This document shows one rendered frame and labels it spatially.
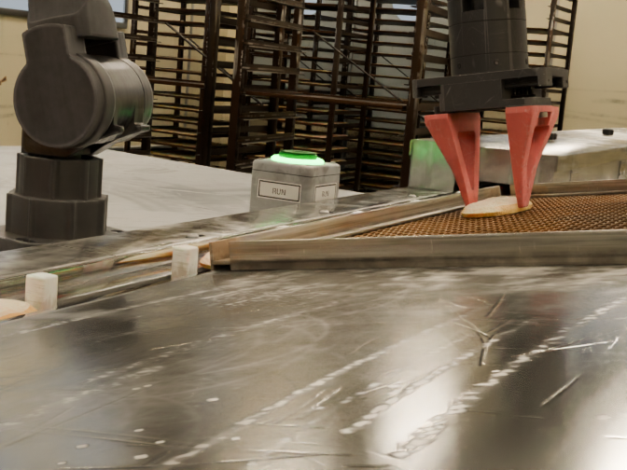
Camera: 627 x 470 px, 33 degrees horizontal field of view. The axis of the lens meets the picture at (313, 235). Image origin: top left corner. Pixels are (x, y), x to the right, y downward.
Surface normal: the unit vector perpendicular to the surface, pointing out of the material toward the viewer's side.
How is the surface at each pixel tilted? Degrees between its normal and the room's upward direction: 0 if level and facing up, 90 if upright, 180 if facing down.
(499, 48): 84
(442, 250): 90
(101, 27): 76
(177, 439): 10
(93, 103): 90
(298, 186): 90
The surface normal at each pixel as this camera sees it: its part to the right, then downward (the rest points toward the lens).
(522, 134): -0.43, 0.45
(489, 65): -0.20, 0.09
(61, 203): 0.29, 0.18
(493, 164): -0.45, 0.10
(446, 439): -0.07, -0.99
